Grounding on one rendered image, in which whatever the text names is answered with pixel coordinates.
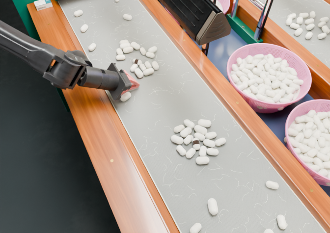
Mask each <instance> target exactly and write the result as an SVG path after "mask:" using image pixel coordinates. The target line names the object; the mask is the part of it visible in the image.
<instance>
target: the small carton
mask: <svg viewBox="0 0 330 233"><path fill-rule="evenodd" d="M34 4H35V6H36V9H37V11H39V10H42V9H46V8H49V7H52V6H53V5H52V3H51V1H50V0H38V1H34Z"/></svg>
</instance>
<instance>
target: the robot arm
mask: <svg viewBox="0 0 330 233"><path fill-rule="evenodd" d="M0 48H1V49H3V50H5V51H6V52H8V53H10V54H12V55H14V56H16V57H17V58H19V59H21V60H22V61H24V62H25V63H26V64H28V65H29V66H30V67H32V68H33V70H35V71H37V72H39V73H41V74H43V76H42V77H43V78H45V79H47V80H49V81H50V83H51V85H53V86H54V87H56V88H60V89H64V90H66V89H67V88H68V89H72V90H73V88H74V87H75V85H76V84H77V85H78V86H81V87H88V88H95V89H102V90H109V92H110V94H111V96H112V98H113V99H114V101H119V100H120V98H121V95H122V94H124V93H126V92H128V91H129V90H132V89H136V88H138V87H139V86H140V84H139V83H138V82H137V81H136V80H135V79H134V78H133V77H132V76H131V75H129V74H128V73H127V72H126V71H125V70H122V69H121V70H120V71H119V70H118V69H117V67H116V63H113V62H112V63H111V64H110V65H109V67H108V69H107V70H105V69H100V68H95V67H93V65H92V63H91V62H90V61H89V59H88V58H87V57H86V55H85V54H84V53H83V52H82V51H80V50H74V51H70V50H67V52H64V51H63V50H61V49H57V48H55V47H53V46H52V45H50V44H46V43H43V42H40V41H38V40H35V39H33V38H31V37H29V36H27V35H26V34H24V33H22V32H20V31H18V30H17V29H15V28H13V27H12V26H10V25H8V24H6V23H4V22H3V21H1V20H0ZM53 60H55V63H54V65H53V66H51V64H52V62H53Z"/></svg>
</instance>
